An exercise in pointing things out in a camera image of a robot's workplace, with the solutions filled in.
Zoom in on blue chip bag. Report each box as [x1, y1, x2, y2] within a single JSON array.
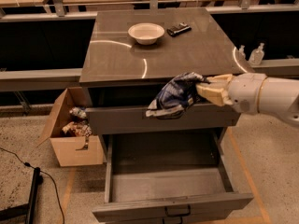
[[145, 72, 209, 118]]

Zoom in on cardboard box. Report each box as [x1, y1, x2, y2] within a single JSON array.
[[37, 87, 106, 167]]

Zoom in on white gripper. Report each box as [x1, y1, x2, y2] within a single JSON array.
[[196, 73, 267, 114]]

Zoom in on clear sanitizer bottle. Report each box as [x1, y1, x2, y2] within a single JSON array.
[[249, 43, 264, 65]]

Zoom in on grey drawer cabinet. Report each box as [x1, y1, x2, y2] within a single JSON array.
[[78, 7, 256, 173]]

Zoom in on white paper bowl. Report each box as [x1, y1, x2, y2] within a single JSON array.
[[128, 23, 164, 45]]

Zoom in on black remote control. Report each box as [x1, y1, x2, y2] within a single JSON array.
[[166, 22, 192, 37]]

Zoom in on grey bottom drawer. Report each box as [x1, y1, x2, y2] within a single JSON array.
[[93, 129, 253, 224]]

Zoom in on snack bags in box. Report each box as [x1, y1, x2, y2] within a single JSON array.
[[62, 106, 93, 137]]

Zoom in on black stand base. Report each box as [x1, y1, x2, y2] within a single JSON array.
[[0, 167, 44, 224]]

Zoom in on grey middle drawer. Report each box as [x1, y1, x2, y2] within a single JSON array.
[[86, 103, 240, 135]]

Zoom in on black bottom drawer handle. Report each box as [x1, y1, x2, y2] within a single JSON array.
[[164, 205, 192, 217]]

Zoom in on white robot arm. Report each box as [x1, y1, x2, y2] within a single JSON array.
[[196, 73, 299, 127]]

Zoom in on black floor cable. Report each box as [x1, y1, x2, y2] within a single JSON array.
[[0, 147, 65, 224]]

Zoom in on small clear bottle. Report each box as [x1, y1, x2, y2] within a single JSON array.
[[238, 45, 246, 59]]

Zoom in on grey drawer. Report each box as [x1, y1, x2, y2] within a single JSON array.
[[86, 103, 240, 135], [93, 129, 253, 224]]

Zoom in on black drawer handle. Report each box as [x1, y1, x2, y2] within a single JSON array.
[[156, 115, 182, 119], [164, 205, 192, 217]]

